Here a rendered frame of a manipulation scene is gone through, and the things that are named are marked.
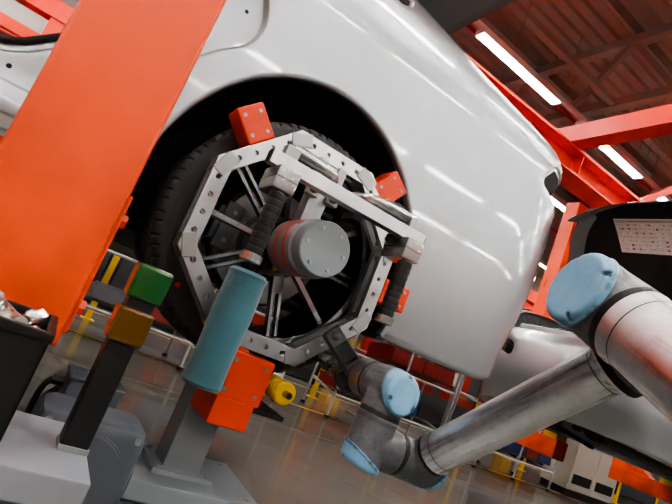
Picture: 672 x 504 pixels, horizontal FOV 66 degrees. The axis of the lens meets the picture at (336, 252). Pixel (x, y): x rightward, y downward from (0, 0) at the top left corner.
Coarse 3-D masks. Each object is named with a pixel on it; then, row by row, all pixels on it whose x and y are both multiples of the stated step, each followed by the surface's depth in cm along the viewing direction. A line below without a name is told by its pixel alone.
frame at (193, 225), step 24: (264, 144) 124; (312, 144) 129; (216, 168) 118; (336, 168) 133; (360, 168) 136; (216, 192) 119; (192, 216) 116; (192, 240) 116; (384, 240) 142; (192, 264) 116; (384, 264) 142; (192, 288) 121; (360, 288) 142; (360, 312) 137; (312, 336) 135; (288, 360) 127
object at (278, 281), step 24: (240, 168) 132; (264, 168) 156; (216, 216) 129; (288, 216) 138; (336, 216) 157; (360, 240) 148; (216, 264) 129; (264, 264) 140; (360, 264) 147; (336, 288) 154; (312, 312) 142; (336, 312) 144; (264, 336) 136; (288, 336) 138
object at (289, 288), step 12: (240, 204) 142; (252, 216) 144; (252, 228) 142; (240, 240) 143; (216, 252) 140; (240, 264) 143; (264, 276) 146; (264, 288) 146; (288, 288) 150; (264, 300) 146
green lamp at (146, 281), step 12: (144, 264) 57; (132, 276) 58; (144, 276) 57; (156, 276) 58; (168, 276) 58; (132, 288) 57; (144, 288) 57; (156, 288) 58; (168, 288) 58; (144, 300) 57; (156, 300) 58
